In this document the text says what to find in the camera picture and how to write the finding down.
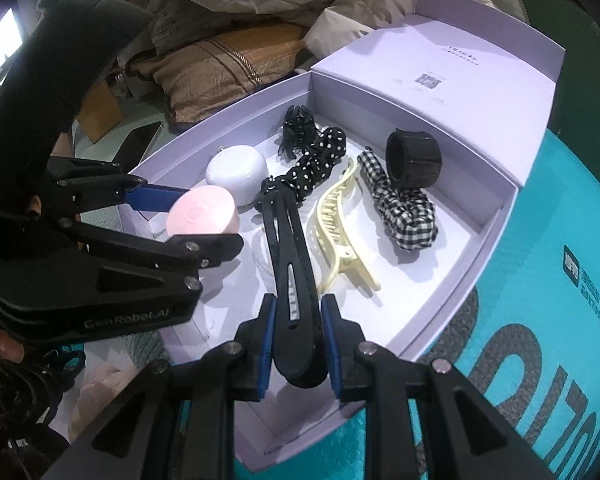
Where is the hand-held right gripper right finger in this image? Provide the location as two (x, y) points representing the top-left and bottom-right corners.
(321, 294), (553, 480)

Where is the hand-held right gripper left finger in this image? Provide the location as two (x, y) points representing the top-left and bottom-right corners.
(42, 294), (277, 480)

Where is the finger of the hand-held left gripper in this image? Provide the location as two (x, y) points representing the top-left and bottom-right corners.
(45, 156), (191, 213)
(50, 215), (245, 273)

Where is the pink round compact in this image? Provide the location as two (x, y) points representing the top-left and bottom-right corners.
(166, 185), (241, 238)

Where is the white round case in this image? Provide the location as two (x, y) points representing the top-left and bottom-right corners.
(205, 145), (269, 207)

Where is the long black hair clip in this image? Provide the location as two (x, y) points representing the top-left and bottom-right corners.
(260, 187), (328, 388)

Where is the cream hair claw clip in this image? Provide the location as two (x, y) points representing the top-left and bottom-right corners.
(307, 157), (382, 295)

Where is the black white gingham scrunchie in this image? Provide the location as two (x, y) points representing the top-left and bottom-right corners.
(356, 149), (438, 251)

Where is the small black claw clip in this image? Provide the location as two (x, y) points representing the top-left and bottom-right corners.
(278, 105), (317, 161)

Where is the black polka dot scrunchie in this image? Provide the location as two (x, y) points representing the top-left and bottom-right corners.
(254, 127), (347, 208)

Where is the black cylindrical hair cuff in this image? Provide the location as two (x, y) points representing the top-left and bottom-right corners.
(385, 130), (441, 191)

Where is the lavender gift box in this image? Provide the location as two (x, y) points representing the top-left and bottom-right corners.
(117, 0), (567, 473)

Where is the person's left hand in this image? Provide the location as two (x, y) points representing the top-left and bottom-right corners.
(0, 317), (26, 363)

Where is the black smartphone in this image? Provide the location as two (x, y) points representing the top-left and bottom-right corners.
(115, 121), (164, 171)

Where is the brown cardboard piece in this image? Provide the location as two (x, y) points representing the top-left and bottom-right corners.
(75, 80), (131, 146)

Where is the brown striped pillow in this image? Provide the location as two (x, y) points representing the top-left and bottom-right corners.
(125, 22), (311, 126)

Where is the grey-brown knit cloth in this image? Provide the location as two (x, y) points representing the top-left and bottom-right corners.
(130, 0), (306, 53)

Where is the teal printed bubble mailer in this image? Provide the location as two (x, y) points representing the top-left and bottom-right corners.
(175, 127), (600, 480)

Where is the green covered sofa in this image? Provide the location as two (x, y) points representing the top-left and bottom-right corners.
(510, 0), (600, 146)

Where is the black cable bundle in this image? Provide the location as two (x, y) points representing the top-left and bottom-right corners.
(0, 347), (87, 433)

